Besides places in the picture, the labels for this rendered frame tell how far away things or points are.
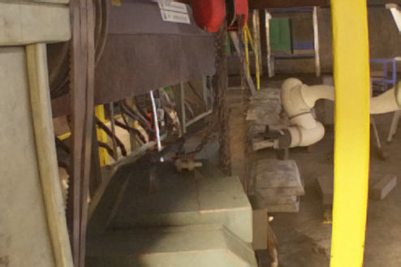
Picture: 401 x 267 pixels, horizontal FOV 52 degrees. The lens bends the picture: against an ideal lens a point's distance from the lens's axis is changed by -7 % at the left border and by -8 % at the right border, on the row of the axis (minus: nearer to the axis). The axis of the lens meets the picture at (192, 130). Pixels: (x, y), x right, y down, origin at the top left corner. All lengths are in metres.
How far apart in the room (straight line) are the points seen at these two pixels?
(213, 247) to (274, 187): 2.47
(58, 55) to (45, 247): 0.26
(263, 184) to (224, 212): 2.38
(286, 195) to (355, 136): 2.09
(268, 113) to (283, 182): 1.87
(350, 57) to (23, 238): 0.97
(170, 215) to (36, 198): 0.44
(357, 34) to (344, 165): 0.38
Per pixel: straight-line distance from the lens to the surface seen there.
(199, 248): 0.86
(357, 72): 1.25
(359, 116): 1.26
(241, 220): 0.97
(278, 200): 3.33
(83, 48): 0.65
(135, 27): 2.00
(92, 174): 1.66
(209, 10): 1.46
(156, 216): 0.96
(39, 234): 0.59
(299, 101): 1.84
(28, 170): 0.56
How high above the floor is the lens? 1.21
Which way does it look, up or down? 10 degrees down
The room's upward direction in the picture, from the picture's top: 4 degrees counter-clockwise
